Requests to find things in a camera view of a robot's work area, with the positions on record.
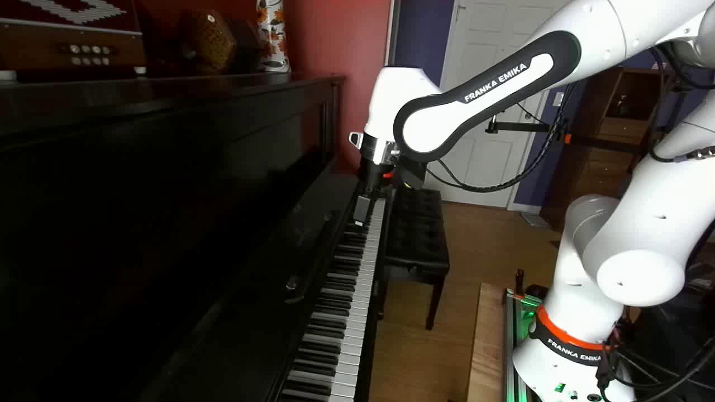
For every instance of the brown patterned instrument case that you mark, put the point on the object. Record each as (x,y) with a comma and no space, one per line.
(69,36)

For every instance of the green metal base frame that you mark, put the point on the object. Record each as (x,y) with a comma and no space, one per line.
(521,314)

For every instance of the patterned ceramic vase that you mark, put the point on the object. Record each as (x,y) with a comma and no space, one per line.
(272,34)

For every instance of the light wooden platform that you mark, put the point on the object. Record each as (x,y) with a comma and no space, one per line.
(487,342)

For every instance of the black tufted piano bench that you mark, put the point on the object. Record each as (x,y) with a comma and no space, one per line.
(416,230)

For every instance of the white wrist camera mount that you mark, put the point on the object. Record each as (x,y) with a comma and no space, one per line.
(358,140)

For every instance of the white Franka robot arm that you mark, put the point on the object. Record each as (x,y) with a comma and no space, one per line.
(632,246)

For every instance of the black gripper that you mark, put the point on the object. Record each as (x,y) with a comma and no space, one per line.
(373,172)

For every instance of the brown wooden cabinet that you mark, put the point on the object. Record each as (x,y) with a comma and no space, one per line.
(595,156)

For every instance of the brown woven basket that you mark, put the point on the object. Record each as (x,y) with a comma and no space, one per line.
(206,41)

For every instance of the white panel door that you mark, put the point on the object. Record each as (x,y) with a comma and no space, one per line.
(491,46)

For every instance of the black upright piano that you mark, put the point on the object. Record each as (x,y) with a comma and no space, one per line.
(147,225)

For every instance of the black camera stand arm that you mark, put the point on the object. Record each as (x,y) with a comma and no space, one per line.
(521,126)

